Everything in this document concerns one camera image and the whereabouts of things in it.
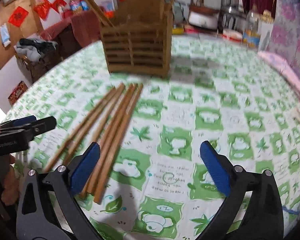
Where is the green white patterned tablecloth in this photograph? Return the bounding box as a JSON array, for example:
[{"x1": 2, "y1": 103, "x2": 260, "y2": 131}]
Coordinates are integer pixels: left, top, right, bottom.
[{"x1": 7, "y1": 37, "x2": 300, "y2": 239}]

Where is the black pressure cooker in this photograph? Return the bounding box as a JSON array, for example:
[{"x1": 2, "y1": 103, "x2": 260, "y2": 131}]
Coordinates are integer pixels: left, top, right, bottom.
[{"x1": 218, "y1": 4, "x2": 247, "y2": 33}]

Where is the wooden chopstick one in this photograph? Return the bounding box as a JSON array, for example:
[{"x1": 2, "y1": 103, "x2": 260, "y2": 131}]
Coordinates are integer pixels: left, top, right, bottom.
[{"x1": 43, "y1": 87, "x2": 116, "y2": 172}]

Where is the wooden utensil holder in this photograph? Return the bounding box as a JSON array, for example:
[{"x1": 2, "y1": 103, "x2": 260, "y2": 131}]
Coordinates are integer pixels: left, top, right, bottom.
[{"x1": 100, "y1": 0, "x2": 174, "y2": 78}]

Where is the white induction cooker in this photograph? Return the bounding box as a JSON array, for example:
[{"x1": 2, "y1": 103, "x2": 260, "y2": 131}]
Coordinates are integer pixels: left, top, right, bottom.
[{"x1": 189, "y1": 11, "x2": 218, "y2": 30}]

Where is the person left hand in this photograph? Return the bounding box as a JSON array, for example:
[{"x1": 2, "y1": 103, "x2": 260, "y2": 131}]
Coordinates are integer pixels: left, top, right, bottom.
[{"x1": 1, "y1": 155, "x2": 19, "y2": 206}]

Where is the wooden chopstick three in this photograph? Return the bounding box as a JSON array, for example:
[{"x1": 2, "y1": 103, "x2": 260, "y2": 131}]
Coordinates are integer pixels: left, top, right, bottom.
[{"x1": 78, "y1": 83, "x2": 138, "y2": 199}]

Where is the clear oil bottle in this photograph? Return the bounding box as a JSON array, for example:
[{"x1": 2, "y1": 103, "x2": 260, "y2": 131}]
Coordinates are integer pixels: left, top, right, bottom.
[{"x1": 243, "y1": 4, "x2": 261, "y2": 49}]

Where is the pink folded cloth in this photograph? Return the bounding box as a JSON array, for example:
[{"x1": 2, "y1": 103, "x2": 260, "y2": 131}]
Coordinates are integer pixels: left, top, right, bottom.
[{"x1": 257, "y1": 51, "x2": 300, "y2": 94}]

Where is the red box on floor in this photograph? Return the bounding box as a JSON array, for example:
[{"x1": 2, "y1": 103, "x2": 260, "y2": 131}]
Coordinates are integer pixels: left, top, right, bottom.
[{"x1": 8, "y1": 81, "x2": 28, "y2": 106}]

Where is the chair with clothes pile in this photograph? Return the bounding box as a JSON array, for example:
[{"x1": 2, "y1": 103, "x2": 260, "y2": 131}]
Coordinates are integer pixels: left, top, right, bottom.
[{"x1": 14, "y1": 38, "x2": 62, "y2": 83}]

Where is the red white bowl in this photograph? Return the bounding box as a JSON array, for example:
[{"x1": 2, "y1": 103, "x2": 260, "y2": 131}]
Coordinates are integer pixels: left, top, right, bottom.
[{"x1": 222, "y1": 29, "x2": 243, "y2": 43}]

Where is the red cloth covered table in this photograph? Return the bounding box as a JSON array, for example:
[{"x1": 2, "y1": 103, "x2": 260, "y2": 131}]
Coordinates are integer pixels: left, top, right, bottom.
[{"x1": 40, "y1": 10, "x2": 101, "y2": 57}]

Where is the wooden chopstick four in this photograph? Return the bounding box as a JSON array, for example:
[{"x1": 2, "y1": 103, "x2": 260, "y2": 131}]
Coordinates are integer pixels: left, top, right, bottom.
[{"x1": 94, "y1": 83, "x2": 143, "y2": 204}]

